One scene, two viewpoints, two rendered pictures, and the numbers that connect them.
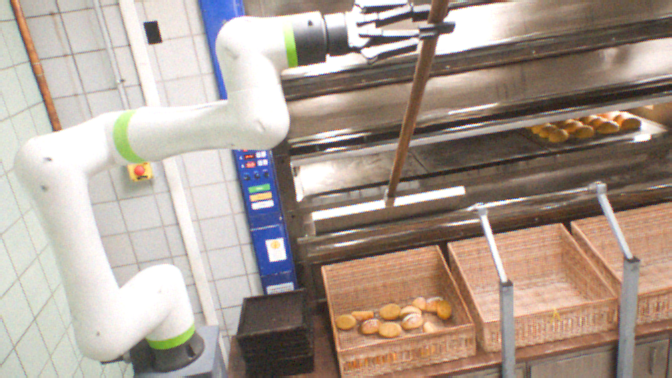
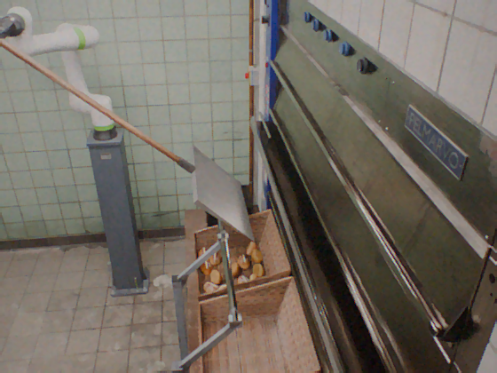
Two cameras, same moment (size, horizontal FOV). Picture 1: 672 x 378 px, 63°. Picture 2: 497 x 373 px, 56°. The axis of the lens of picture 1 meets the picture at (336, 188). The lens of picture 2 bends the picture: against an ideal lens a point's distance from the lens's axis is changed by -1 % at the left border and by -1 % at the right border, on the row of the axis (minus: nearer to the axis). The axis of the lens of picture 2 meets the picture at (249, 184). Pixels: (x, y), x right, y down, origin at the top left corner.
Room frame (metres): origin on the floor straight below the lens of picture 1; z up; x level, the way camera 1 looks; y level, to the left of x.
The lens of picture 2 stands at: (1.90, -2.20, 2.41)
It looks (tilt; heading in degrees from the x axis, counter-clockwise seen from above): 31 degrees down; 86
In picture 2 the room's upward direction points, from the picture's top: straight up
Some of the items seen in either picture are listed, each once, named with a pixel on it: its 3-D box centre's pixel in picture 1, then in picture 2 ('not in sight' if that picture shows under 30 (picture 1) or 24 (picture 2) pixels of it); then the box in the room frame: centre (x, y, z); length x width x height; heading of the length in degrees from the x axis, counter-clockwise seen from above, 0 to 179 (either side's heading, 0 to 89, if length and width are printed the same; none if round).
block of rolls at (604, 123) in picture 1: (568, 116); not in sight; (2.76, -1.28, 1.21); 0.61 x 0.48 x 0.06; 3
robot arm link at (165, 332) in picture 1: (158, 306); (99, 111); (1.21, 0.49, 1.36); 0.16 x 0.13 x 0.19; 147
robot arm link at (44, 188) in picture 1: (85, 251); (75, 70); (1.09, 0.56, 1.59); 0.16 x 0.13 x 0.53; 147
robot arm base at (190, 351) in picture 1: (153, 347); (106, 127); (1.22, 0.54, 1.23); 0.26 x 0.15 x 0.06; 94
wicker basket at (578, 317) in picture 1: (526, 283); (252, 344); (2.02, -0.76, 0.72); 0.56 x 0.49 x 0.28; 93
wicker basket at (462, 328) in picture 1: (393, 307); (238, 259); (1.99, -0.17, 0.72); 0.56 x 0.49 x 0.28; 94
